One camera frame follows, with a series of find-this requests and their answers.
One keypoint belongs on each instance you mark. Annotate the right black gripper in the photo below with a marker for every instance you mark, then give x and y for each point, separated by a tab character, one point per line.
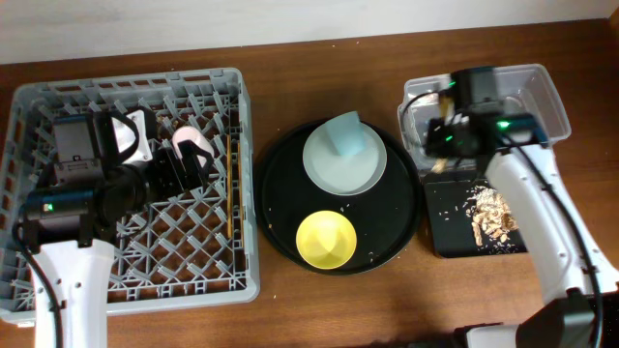
436	137

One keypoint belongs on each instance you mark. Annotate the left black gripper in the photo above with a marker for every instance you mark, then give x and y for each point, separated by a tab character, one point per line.
164	170

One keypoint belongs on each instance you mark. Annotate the pink plastic cup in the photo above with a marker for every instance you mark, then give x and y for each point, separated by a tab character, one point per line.
195	138

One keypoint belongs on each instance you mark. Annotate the food scraps and rice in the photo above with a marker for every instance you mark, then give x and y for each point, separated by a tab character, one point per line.
493	215

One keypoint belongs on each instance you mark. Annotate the light blue plastic cup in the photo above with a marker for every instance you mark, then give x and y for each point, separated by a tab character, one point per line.
346	133

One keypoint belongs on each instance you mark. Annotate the yellow bowl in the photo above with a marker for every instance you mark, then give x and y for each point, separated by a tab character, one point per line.
326	240

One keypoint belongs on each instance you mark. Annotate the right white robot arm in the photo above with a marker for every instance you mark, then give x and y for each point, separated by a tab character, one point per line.
516	157

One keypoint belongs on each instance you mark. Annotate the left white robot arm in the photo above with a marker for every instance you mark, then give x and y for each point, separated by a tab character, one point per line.
66	229

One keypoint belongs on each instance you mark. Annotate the grey plastic dishwasher rack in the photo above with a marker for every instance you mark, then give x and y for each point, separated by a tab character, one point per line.
175	253

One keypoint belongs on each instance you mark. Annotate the black rectangular waste tray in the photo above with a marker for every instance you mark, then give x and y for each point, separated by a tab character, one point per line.
451	205

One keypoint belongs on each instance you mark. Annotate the clear plastic bin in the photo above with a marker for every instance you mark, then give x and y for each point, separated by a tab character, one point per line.
522	88

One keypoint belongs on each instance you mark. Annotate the round black serving tray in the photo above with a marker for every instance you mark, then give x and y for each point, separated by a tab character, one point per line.
385	217

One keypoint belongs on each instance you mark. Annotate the light grey round plate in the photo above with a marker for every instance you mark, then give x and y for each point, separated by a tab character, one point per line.
344	176

